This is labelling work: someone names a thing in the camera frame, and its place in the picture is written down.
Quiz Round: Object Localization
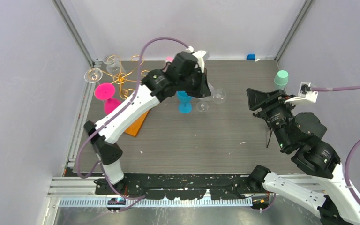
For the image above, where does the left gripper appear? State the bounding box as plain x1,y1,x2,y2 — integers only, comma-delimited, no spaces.
178,67,211,98

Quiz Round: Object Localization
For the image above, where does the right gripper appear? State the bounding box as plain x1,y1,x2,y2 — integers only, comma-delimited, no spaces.
244,87,294,149

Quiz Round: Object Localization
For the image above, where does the clear wine glass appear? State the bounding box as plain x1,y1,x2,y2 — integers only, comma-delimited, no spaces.
103,54,122,75
196,99,209,113
206,83,226,104
84,68,103,83

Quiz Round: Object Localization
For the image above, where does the blue plastic wine glass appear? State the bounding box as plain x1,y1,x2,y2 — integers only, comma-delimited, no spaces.
176,91,193,114

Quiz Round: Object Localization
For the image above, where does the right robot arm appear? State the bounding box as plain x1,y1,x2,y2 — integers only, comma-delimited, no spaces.
247,83,360,225

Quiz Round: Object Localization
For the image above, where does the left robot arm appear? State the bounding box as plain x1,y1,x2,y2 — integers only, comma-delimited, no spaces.
84,50,211,194

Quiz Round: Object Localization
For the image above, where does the orange wooden rack base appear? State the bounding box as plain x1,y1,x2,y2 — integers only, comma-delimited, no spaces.
124,110,150,137

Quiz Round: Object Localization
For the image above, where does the pink plastic wine glass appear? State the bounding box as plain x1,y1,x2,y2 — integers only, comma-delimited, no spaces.
94,83,121,115

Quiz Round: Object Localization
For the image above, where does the mint green microphone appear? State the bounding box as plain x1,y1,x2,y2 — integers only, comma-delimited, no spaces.
274,70,289,90

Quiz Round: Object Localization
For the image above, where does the blue block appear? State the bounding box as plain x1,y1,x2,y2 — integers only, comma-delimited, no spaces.
246,54,256,60

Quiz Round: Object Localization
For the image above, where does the pink metronome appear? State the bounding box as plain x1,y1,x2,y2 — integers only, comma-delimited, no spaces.
165,57,173,63

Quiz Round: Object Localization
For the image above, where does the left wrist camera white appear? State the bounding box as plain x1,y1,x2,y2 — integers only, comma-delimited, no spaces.
185,46,210,72

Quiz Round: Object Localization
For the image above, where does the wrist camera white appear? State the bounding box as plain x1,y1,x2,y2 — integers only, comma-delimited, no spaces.
185,46,210,72
285,82,318,105

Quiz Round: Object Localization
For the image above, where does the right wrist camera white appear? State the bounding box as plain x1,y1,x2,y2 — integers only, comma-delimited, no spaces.
285,82,318,105

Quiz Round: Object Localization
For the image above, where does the gold wire glass rack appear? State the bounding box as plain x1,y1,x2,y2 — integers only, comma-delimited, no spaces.
93,56,138,100

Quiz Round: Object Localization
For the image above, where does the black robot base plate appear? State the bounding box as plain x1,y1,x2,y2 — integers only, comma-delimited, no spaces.
94,172,281,206

